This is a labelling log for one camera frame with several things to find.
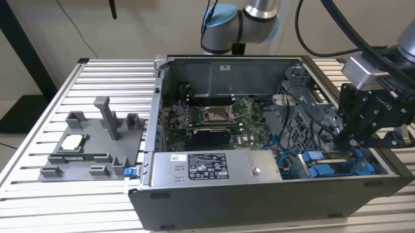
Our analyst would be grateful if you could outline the grey parts rack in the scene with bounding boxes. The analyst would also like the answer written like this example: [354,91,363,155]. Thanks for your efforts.
[37,96,147,182]

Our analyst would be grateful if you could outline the green motherboard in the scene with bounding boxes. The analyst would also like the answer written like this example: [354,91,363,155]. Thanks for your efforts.
[162,97,279,152]

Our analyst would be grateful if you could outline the blue disk carrier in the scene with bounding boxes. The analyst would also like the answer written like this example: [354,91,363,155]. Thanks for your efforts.
[310,164,335,177]

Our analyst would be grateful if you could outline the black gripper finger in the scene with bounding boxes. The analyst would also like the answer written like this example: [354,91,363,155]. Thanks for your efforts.
[335,83,362,148]
[354,125,410,149]

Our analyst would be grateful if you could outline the black sleeved power wire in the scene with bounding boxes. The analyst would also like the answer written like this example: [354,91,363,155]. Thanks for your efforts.
[310,120,342,149]

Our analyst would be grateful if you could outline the green RAM stick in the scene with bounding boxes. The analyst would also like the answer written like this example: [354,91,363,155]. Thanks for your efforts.
[61,153,108,162]

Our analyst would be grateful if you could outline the black RAM slots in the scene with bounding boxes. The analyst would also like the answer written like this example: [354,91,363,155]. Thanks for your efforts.
[190,95,236,102]

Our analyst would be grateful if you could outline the black slanted post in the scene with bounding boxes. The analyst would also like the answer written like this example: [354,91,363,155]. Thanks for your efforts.
[0,0,59,100]

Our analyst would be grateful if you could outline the blue data wire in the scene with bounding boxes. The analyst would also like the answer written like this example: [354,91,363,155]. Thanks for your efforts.
[262,135,298,170]

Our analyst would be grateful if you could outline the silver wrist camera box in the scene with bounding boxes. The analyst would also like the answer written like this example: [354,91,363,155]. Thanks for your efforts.
[340,53,398,90]

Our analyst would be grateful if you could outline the thin black wall cable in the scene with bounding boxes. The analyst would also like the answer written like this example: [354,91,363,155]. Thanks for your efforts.
[55,0,99,59]

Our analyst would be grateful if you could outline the dark grey PC case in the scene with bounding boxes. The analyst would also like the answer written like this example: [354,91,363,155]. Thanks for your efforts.
[128,53,415,231]

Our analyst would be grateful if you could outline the CPU socket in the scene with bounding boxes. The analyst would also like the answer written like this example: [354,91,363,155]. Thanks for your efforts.
[203,106,232,124]

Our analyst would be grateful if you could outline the grey power supply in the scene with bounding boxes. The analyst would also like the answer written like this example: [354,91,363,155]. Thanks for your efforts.
[147,149,283,187]

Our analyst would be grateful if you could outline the hard disk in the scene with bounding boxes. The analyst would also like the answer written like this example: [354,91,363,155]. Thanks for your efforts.
[298,148,374,168]

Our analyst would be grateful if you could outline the locking lever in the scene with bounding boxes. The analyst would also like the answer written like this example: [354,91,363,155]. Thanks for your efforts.
[190,95,206,109]

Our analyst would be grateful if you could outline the metal disk bay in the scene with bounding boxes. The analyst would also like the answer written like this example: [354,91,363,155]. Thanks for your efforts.
[272,80,390,180]

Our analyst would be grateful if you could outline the silver CPU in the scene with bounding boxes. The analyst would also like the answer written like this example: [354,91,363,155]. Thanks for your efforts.
[60,134,88,151]

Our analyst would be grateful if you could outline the black graphics card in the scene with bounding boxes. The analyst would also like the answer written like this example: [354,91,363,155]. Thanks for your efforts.
[191,128,232,146]

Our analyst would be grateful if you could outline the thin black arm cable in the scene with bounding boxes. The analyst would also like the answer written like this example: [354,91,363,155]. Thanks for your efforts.
[295,0,360,58]

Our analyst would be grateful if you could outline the black flat base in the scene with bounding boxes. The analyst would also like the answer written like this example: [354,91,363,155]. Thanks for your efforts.
[0,94,49,134]

